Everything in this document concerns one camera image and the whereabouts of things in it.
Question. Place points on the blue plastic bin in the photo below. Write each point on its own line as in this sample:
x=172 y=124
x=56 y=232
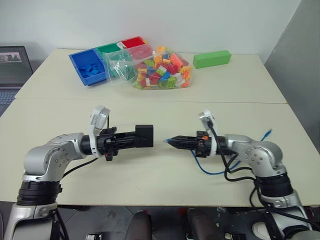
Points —
x=87 y=65

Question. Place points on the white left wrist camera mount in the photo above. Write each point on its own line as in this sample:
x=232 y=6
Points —
x=96 y=117

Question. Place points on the grey partition panel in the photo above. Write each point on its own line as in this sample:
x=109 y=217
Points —
x=297 y=87

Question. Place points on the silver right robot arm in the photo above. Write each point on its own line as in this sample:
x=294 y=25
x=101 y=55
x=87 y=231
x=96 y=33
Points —
x=262 y=155

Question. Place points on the green plastic bin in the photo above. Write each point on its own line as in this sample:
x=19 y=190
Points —
x=107 y=48

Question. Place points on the clear bag of coloured bricks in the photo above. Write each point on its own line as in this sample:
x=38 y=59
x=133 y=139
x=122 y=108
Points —
x=162 y=72

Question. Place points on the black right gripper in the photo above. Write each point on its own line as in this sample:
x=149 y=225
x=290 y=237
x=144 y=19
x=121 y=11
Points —
x=202 y=145

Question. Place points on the small black box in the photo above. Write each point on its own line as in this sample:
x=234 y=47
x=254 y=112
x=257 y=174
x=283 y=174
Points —
x=146 y=131

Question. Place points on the green rectangular block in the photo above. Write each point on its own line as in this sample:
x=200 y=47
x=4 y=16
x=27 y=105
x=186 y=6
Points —
x=212 y=59

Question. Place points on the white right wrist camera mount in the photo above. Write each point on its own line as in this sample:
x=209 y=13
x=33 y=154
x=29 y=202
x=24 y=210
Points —
x=206 y=115

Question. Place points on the clear bag of green bricks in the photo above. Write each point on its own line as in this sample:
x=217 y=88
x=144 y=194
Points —
x=121 y=67

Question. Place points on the grey laptop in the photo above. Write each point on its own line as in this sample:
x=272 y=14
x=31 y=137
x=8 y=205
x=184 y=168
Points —
x=12 y=72

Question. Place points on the red plastic bin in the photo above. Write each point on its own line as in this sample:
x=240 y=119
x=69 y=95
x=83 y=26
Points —
x=132 y=42

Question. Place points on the dark rounded shape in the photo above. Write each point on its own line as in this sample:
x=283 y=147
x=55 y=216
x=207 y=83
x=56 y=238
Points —
x=201 y=225
x=140 y=225

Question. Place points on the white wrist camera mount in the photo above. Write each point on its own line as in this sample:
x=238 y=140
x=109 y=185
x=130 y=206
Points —
x=206 y=115
x=96 y=117

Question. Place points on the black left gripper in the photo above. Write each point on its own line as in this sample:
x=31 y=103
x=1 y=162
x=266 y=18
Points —
x=108 y=143

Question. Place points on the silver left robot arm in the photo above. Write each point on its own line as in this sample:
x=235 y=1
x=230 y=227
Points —
x=50 y=155

